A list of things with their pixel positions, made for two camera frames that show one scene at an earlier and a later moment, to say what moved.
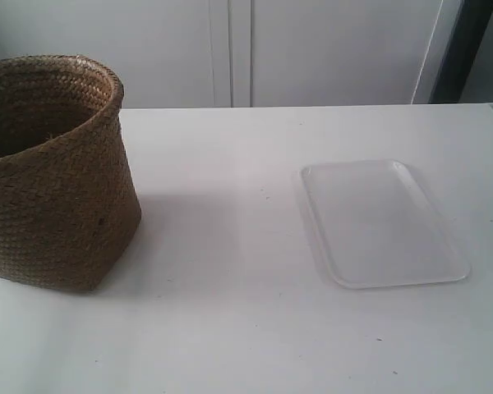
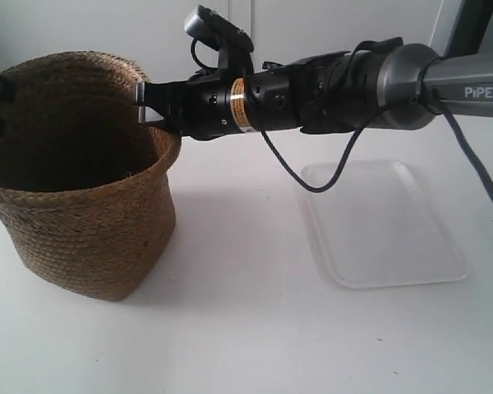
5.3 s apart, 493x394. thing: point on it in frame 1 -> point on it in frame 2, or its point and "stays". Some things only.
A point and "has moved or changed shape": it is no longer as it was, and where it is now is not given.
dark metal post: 468,28 stays
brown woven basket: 60,201 has moved or changed shape
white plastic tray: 378,227 stays
